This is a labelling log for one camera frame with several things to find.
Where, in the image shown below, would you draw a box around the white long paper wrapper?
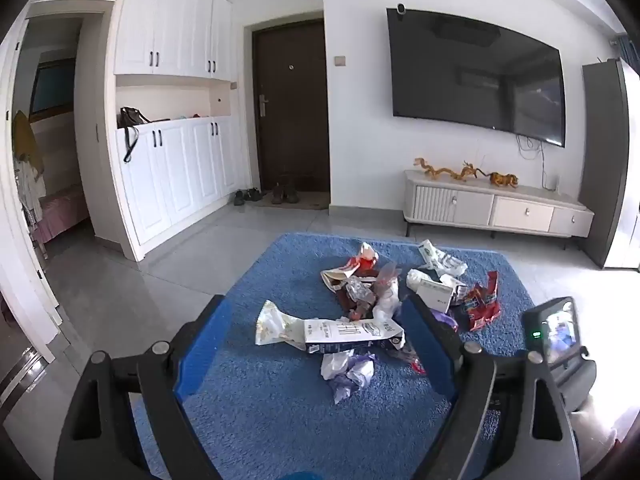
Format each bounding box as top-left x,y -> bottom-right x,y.
303,316 -> 407,357

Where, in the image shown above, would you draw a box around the black wall television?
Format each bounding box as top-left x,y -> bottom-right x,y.
386,7 -> 567,149

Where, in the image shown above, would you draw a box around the white cardboard box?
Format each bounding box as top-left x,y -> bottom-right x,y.
406,268 -> 469,314

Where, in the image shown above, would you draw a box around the grey doormat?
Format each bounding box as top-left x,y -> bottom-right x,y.
250,192 -> 331,211

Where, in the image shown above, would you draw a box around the white hallway cabinet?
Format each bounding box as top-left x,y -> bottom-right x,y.
113,0 -> 252,262

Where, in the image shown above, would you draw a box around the purple white wrapper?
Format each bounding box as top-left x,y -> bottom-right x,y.
330,354 -> 377,406

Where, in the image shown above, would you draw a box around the red white snack packet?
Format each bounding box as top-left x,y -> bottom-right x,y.
347,241 -> 383,274

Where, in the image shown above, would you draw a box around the white green packet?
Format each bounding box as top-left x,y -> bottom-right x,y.
417,239 -> 469,279

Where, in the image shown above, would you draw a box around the gold tiger figurine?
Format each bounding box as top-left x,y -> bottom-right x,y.
487,171 -> 520,190

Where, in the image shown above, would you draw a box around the blue plush blanket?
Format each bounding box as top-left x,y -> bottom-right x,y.
132,232 -> 536,480

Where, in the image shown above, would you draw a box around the small purple wrapper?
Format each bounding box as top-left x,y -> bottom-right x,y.
432,309 -> 460,334

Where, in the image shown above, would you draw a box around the white snack bag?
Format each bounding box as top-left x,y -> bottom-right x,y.
255,300 -> 310,347

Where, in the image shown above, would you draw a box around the dark brown entrance door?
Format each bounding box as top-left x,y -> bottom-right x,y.
251,18 -> 332,197

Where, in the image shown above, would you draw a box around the gold dragon figurine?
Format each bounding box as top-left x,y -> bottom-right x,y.
460,160 -> 494,181
413,157 -> 464,182

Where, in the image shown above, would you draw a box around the pink bed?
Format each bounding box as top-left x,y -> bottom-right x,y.
29,115 -> 92,257

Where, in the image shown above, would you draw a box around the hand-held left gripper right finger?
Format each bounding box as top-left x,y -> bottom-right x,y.
402,294 -> 581,480

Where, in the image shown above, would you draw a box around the hanging yellow garment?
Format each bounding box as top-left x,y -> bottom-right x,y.
12,109 -> 46,177

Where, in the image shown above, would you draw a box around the hanging television cables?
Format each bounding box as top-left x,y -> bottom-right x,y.
516,133 -> 547,189

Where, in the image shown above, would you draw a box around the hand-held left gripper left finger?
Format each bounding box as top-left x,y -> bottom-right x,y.
54,294 -> 236,480

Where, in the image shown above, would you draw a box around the dark glass display cabinet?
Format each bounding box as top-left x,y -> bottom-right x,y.
581,57 -> 640,271

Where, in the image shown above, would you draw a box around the small red wrapper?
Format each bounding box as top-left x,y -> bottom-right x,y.
400,349 -> 427,376

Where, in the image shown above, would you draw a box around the white television cabinet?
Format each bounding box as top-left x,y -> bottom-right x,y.
403,168 -> 595,252

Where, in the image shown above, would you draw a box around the cream packet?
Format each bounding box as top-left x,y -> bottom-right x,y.
320,266 -> 360,294

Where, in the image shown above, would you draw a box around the brown handbag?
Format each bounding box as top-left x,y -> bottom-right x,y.
117,106 -> 172,164

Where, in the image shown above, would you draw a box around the clear plastic wrapper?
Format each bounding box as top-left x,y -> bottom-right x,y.
371,261 -> 404,322

